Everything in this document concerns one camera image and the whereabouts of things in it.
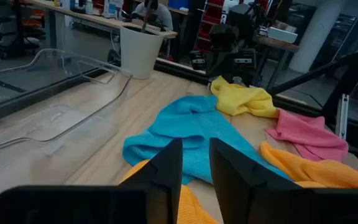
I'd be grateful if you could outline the blue microfiber towel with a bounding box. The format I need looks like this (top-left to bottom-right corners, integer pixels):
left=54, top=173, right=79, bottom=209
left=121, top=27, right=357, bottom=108
left=122, top=95, right=291, bottom=185

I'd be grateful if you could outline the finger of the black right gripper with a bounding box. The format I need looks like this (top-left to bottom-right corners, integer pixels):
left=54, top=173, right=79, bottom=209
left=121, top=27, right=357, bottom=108
left=222, top=49, right=257, bottom=84
left=190, top=49, right=220, bottom=83

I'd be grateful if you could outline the red storage shelf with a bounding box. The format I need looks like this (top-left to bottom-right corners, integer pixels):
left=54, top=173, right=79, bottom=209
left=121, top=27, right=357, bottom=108
left=194, top=0, right=227, bottom=54

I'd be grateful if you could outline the blue box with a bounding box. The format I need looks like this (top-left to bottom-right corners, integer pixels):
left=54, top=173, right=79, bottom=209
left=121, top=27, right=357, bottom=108
left=167, top=0, right=193, bottom=10

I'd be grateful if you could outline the white round column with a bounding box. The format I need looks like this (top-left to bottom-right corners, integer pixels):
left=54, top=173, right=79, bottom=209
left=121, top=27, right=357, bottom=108
left=288, top=0, right=344, bottom=74

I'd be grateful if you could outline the potted plant in white pot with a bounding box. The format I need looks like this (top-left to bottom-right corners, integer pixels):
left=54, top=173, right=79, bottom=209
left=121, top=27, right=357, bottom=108
left=119, top=0, right=165, bottom=80

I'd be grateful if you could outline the white blue carton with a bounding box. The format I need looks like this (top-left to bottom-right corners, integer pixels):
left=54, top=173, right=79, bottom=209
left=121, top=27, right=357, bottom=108
left=103, top=0, right=124, bottom=19

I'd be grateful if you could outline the person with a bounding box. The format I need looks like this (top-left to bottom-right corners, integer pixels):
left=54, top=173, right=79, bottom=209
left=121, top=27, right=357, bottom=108
left=132, top=0, right=174, bottom=31

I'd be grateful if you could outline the silver metal bracket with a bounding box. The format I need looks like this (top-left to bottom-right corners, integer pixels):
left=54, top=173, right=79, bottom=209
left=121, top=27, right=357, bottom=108
left=335, top=93, right=351, bottom=141

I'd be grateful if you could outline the clear plastic bin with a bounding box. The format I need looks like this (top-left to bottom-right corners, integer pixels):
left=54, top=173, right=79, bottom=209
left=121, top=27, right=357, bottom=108
left=0, top=48, right=134, bottom=187

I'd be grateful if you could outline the white flat box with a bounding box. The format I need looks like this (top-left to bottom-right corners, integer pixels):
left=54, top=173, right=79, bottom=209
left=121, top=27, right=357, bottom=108
left=267, top=26, right=298, bottom=44

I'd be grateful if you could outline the round wooden table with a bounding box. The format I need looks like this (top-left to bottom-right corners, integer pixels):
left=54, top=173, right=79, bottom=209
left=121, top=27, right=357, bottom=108
left=252, top=33, right=300, bottom=91

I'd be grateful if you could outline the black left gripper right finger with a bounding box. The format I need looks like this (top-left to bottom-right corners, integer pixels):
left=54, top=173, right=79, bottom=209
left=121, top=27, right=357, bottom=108
left=209, top=138, right=358, bottom=224

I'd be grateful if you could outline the long wooden workbench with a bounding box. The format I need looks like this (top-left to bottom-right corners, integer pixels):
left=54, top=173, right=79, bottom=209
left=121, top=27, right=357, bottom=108
left=26, top=0, right=178, bottom=40

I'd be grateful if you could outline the pink microfiber towel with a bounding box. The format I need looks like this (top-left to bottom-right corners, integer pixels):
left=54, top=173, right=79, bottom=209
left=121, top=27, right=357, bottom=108
left=265, top=108, right=349, bottom=163

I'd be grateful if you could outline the yellow microfiber towel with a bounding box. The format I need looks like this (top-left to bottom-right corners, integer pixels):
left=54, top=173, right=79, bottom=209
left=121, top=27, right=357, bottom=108
left=209, top=75, right=280, bottom=119

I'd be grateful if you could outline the grey bin storage rack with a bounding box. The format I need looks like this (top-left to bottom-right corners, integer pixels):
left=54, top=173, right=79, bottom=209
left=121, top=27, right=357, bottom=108
left=0, top=0, right=40, bottom=60

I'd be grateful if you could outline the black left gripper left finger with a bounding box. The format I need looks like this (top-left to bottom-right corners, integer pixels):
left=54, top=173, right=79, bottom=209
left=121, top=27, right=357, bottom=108
left=0, top=138, right=183, bottom=224

